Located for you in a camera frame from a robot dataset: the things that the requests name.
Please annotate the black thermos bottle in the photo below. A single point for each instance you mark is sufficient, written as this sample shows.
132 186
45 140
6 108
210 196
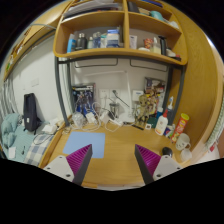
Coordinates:
81 42

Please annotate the blue box on shelf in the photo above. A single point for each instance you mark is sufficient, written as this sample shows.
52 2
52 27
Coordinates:
113 37

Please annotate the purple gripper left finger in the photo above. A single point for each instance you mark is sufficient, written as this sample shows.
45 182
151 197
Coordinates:
72 167

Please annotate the blue mouse pad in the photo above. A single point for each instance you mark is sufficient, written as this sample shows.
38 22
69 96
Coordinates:
77 140

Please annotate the glass cup on desk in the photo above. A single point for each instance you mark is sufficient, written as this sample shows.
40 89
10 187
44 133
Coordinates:
114 108

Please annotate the white lotion bottle red cap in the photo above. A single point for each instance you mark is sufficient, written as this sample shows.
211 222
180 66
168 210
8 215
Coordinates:
161 124

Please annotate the checkered blue pillow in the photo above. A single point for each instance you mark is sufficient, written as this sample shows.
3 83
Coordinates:
37 149

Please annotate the white mug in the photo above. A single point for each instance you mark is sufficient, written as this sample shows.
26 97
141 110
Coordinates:
185 155
183 142

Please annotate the white power strip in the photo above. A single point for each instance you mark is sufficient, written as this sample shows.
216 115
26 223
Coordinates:
105 119

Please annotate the yellow red snack can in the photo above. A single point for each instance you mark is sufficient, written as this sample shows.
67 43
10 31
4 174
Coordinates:
184 118

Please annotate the Groot figurine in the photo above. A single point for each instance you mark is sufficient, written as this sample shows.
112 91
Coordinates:
142 112

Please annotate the black computer mouse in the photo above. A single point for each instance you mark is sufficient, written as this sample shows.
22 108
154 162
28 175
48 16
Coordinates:
167 151

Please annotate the black backpack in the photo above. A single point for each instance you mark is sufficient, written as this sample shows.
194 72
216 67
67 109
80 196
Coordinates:
31 120

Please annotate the robot model figure box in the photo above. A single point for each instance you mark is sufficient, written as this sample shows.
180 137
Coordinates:
84 97

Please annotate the wooden wall shelf unit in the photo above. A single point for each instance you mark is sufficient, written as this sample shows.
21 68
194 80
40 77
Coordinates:
131 23

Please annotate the teal blanket on bed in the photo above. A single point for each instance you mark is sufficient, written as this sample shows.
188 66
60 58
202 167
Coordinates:
12 131

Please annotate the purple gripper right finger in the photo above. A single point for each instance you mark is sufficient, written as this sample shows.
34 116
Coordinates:
154 167

